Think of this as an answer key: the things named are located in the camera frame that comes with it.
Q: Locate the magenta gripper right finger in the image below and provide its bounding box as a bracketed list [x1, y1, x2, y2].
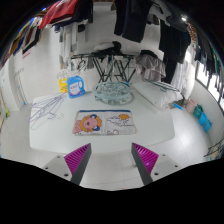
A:
[131, 143, 159, 185]

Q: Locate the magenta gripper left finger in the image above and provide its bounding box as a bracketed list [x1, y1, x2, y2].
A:
[64, 143, 92, 185]

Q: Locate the cartoon lion printed towel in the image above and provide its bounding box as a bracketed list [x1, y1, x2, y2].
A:
[73, 110, 136, 135]

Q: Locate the white bedding pile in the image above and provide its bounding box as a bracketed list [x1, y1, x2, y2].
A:
[133, 82, 183, 109]

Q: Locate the pink bucket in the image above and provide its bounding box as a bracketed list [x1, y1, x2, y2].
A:
[186, 99, 197, 113]

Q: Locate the blue basket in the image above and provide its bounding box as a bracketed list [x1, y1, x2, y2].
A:
[199, 112, 212, 132]

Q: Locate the blue detergent bottle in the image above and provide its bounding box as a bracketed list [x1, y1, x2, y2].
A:
[67, 76, 85, 98]

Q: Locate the round clip drying hanger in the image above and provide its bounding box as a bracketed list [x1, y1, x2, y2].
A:
[93, 82, 132, 105]

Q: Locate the yellow package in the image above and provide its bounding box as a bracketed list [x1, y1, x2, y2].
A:
[59, 79, 68, 93]

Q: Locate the grey garment on rack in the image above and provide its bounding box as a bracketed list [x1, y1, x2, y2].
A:
[135, 50, 166, 81]

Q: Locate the black folding drying rack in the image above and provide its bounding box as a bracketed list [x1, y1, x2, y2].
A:
[72, 53, 135, 84]

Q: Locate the black hanging garment right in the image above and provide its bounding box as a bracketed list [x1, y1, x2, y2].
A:
[159, 20, 191, 84]

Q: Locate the dark hanging garment centre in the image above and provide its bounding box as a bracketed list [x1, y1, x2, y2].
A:
[114, 0, 152, 43]

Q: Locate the red hanging garment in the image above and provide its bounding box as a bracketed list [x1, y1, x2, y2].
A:
[39, 0, 78, 29]

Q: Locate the pile of wire hangers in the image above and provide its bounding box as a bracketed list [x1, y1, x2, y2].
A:
[29, 94, 66, 130]

